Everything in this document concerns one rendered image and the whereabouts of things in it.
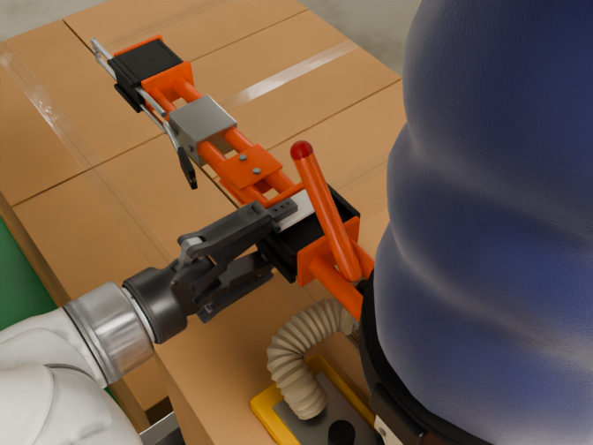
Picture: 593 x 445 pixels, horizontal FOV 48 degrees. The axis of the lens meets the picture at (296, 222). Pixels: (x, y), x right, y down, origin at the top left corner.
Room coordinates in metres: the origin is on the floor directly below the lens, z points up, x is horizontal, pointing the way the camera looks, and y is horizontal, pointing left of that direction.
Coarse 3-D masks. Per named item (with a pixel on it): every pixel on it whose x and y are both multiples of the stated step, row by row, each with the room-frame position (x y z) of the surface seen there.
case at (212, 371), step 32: (384, 224) 0.58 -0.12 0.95; (288, 288) 0.47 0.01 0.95; (320, 288) 0.47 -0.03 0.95; (192, 320) 0.43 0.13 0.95; (224, 320) 0.43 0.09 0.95; (256, 320) 0.43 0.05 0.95; (288, 320) 0.43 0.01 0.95; (160, 352) 0.38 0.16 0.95; (192, 352) 0.38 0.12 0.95; (224, 352) 0.38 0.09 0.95; (256, 352) 0.38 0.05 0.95; (320, 352) 0.38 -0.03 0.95; (352, 352) 0.38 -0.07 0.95; (192, 384) 0.34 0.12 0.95; (224, 384) 0.34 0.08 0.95; (256, 384) 0.34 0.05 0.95; (352, 384) 0.34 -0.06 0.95; (192, 416) 0.32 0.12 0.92; (224, 416) 0.30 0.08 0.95; (256, 416) 0.30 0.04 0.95
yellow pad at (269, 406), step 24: (312, 360) 0.36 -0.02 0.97; (336, 384) 0.33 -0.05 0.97; (264, 408) 0.31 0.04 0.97; (288, 408) 0.30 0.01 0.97; (336, 408) 0.30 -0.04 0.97; (360, 408) 0.30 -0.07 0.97; (288, 432) 0.28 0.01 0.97; (312, 432) 0.28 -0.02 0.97; (336, 432) 0.27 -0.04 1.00; (360, 432) 0.28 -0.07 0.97
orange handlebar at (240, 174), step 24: (192, 96) 0.68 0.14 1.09; (168, 120) 0.65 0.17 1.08; (240, 144) 0.60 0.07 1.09; (216, 168) 0.56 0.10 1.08; (240, 168) 0.55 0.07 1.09; (264, 168) 0.55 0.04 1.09; (240, 192) 0.52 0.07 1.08; (264, 192) 0.54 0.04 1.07; (312, 264) 0.41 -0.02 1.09; (360, 264) 0.41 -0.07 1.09; (336, 288) 0.38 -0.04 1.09; (360, 312) 0.35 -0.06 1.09
